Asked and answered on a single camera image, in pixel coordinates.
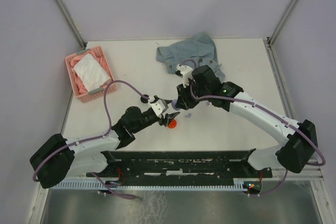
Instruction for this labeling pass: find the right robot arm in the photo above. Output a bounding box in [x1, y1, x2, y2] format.
[175, 65, 318, 177]

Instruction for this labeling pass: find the left aluminium frame post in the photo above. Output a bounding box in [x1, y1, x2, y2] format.
[54, 0, 87, 49]

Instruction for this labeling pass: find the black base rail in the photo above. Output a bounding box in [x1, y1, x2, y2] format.
[98, 151, 272, 186]

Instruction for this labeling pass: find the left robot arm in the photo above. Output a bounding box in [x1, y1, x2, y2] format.
[29, 106, 179, 189]

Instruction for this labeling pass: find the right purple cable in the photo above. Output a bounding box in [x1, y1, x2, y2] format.
[180, 59, 326, 166]

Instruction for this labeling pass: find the right aluminium frame post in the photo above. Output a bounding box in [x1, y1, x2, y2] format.
[267, 0, 300, 47]

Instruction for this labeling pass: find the aluminium frame post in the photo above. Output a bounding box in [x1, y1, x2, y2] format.
[54, 0, 87, 49]
[267, 0, 300, 47]

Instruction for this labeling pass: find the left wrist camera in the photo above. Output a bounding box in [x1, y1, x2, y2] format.
[149, 95, 169, 116]

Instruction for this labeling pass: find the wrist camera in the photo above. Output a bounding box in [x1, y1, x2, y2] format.
[175, 65, 193, 88]
[149, 95, 169, 116]

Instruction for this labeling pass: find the blue denim jacket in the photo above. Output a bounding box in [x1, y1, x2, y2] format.
[156, 33, 225, 82]

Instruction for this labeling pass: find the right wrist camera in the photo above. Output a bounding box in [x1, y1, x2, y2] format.
[175, 65, 193, 88]

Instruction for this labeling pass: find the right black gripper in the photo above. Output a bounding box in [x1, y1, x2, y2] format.
[175, 79, 210, 111]

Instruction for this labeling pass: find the purple earbud case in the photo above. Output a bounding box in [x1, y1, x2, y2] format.
[171, 99, 180, 111]

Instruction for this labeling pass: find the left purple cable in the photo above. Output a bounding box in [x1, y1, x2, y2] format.
[32, 80, 153, 182]

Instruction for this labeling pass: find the purple cable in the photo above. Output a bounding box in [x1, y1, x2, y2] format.
[32, 80, 153, 182]
[180, 59, 326, 166]

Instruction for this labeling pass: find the white folded cloth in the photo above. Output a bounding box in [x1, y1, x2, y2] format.
[72, 53, 112, 91]

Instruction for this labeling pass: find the pink plastic basket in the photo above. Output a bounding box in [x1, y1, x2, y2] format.
[65, 46, 117, 103]

